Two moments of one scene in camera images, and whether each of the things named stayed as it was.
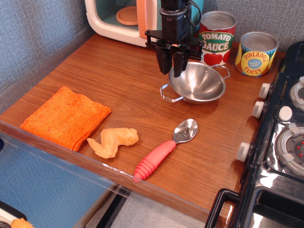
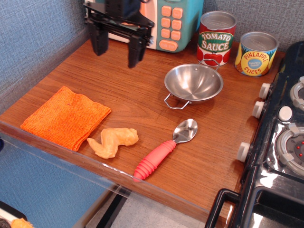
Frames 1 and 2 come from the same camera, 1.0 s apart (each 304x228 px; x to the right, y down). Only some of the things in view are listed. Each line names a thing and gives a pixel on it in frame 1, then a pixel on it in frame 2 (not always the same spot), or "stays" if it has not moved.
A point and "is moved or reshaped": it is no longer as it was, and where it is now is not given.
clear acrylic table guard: [44, 185] stays
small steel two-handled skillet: [202, 81] is moved or reshaped
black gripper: [175, 34] to [122, 16]
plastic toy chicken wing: [111, 139] stays
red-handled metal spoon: [185, 130] stays
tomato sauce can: [217, 31] stays
